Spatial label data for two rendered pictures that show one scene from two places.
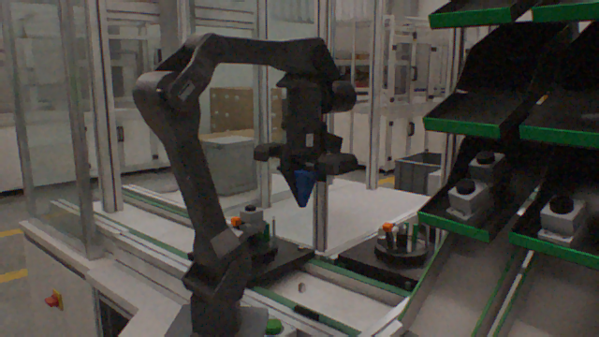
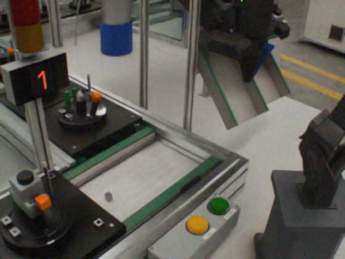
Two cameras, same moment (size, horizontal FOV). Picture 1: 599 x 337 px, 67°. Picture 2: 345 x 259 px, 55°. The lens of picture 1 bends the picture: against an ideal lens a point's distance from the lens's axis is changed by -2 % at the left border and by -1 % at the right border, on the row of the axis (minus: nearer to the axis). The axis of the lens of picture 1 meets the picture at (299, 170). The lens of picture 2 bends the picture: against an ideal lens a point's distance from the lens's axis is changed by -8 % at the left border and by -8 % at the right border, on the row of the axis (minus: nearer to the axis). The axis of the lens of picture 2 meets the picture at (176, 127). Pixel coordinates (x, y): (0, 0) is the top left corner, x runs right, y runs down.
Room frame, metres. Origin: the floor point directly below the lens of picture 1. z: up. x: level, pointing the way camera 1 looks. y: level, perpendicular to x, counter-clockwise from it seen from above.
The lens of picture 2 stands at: (0.89, 0.57, 1.48)
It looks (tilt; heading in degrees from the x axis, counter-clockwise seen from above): 33 degrees down; 268
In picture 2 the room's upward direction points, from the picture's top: 3 degrees clockwise
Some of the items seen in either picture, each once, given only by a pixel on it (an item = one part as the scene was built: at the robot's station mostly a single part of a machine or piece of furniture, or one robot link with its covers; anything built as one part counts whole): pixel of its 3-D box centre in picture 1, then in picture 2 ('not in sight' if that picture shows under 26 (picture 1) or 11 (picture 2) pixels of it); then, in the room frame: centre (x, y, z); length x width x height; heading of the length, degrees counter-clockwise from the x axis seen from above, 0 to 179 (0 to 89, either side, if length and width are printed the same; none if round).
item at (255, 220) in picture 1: (253, 218); (26, 187); (1.14, 0.12, 1.06); 0.08 x 0.04 x 0.07; 139
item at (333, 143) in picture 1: (320, 139); (225, 16); (0.79, -0.04, 1.32); 0.07 x 0.07 x 0.06; 51
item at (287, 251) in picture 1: (251, 254); (39, 227); (1.13, 0.13, 0.96); 0.24 x 0.24 x 0.02; 49
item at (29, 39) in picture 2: not in sight; (29, 35); (1.14, -0.04, 1.28); 0.05 x 0.05 x 0.05
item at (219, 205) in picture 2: (271, 328); (218, 206); (0.78, 0.05, 0.96); 0.04 x 0.04 x 0.02
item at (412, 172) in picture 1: (450, 178); not in sight; (2.88, -0.99, 0.73); 0.62 x 0.42 x 0.23; 49
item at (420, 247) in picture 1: (401, 237); (80, 103); (1.12, -0.27, 1.01); 0.24 x 0.24 x 0.13; 49
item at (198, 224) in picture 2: not in sight; (197, 226); (0.82, 0.11, 0.96); 0.04 x 0.04 x 0.02
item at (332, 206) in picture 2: (215, 312); (320, 182); (0.62, 0.13, 1.09); 0.07 x 0.07 x 0.06; 86
